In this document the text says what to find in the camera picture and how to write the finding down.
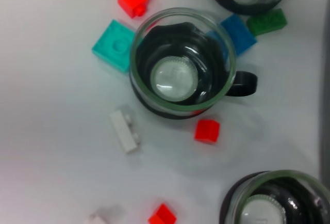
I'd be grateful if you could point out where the white building block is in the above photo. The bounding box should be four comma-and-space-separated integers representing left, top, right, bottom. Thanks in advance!
82, 205, 122, 224
109, 110, 142, 154

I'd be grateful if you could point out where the small red cube block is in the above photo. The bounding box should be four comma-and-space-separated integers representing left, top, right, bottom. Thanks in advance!
194, 119, 221, 145

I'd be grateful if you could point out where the teal square building block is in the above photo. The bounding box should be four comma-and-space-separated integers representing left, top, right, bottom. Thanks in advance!
91, 19, 137, 74

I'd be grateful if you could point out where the blue building block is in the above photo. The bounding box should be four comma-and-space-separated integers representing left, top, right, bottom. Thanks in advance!
206, 13, 258, 57

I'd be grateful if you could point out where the small red sloped block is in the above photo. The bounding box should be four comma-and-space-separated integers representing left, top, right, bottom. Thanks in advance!
148, 203, 177, 224

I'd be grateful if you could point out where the green building block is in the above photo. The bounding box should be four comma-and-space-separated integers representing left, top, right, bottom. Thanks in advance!
246, 8, 288, 36

